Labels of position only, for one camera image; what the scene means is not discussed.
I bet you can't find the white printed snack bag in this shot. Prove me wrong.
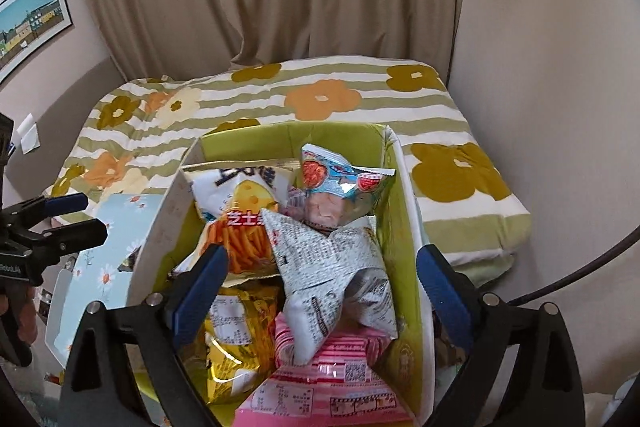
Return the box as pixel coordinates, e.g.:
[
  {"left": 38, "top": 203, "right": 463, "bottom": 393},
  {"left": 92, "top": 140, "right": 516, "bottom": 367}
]
[{"left": 261, "top": 207, "right": 401, "bottom": 365}]

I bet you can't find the yellow cheese stick bag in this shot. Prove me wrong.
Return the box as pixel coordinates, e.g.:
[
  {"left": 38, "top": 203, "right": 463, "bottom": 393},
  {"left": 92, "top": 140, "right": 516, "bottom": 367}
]
[{"left": 182, "top": 159, "right": 296, "bottom": 278}]

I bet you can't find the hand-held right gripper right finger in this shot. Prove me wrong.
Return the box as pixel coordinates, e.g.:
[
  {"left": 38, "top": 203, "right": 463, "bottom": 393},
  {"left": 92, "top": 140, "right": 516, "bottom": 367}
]
[{"left": 415, "top": 244, "right": 587, "bottom": 427}]

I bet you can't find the pink strawberry snack packet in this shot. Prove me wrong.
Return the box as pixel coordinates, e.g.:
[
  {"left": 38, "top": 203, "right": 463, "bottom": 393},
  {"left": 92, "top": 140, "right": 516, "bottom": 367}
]
[{"left": 287, "top": 187, "right": 351, "bottom": 233}]

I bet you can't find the light blue daisy tablecloth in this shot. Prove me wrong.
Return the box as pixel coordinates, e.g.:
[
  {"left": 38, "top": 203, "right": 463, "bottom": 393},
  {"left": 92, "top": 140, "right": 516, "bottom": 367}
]
[{"left": 45, "top": 193, "right": 166, "bottom": 358}]

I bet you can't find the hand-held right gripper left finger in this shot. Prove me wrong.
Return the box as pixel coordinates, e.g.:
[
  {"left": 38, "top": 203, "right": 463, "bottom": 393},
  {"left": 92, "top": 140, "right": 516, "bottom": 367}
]
[{"left": 60, "top": 243, "right": 231, "bottom": 427}]

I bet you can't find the red and silver snack bag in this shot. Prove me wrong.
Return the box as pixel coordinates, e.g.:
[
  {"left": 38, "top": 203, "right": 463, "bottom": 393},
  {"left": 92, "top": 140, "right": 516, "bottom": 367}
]
[{"left": 300, "top": 143, "right": 396, "bottom": 228}]

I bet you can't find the person's left hand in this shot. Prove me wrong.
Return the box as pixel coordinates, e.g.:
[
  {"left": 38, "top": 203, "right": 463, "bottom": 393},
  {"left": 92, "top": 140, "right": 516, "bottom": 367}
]
[{"left": 0, "top": 285, "right": 39, "bottom": 348}]

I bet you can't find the green cardboard box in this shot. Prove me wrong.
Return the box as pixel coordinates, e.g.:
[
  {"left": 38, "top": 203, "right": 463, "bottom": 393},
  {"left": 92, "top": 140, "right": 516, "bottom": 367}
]
[{"left": 125, "top": 121, "right": 441, "bottom": 427}]

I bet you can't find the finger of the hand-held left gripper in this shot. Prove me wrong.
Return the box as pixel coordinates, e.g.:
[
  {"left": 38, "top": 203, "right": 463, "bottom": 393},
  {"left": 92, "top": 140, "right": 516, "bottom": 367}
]
[
  {"left": 0, "top": 193, "right": 90, "bottom": 229},
  {"left": 27, "top": 218, "right": 109, "bottom": 259}
]

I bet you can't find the gold foil snack bag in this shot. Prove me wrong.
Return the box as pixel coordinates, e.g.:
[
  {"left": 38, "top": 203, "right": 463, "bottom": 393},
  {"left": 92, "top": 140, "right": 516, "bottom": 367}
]
[{"left": 200, "top": 282, "right": 283, "bottom": 405}]

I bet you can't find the striped floral blanket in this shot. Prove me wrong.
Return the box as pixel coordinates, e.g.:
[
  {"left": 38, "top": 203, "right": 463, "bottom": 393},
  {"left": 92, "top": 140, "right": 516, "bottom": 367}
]
[{"left": 50, "top": 57, "right": 533, "bottom": 278}]

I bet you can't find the pink striped snack packet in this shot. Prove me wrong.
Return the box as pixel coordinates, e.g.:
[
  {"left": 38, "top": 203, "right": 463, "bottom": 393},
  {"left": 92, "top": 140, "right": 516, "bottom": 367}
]
[{"left": 234, "top": 312, "right": 416, "bottom": 427}]

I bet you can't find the black cable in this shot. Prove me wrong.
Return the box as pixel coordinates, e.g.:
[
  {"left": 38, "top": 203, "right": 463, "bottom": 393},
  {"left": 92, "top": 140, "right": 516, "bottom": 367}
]
[{"left": 507, "top": 222, "right": 640, "bottom": 308}]

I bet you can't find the white wall switch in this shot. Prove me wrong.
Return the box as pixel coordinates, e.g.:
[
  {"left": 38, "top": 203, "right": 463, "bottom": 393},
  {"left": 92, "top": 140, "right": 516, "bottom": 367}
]
[{"left": 15, "top": 113, "right": 40, "bottom": 154}]

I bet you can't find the framed wall picture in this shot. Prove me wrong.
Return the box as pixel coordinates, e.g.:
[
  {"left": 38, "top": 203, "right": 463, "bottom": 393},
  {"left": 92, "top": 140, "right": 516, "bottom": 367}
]
[{"left": 0, "top": 0, "right": 76, "bottom": 82}]

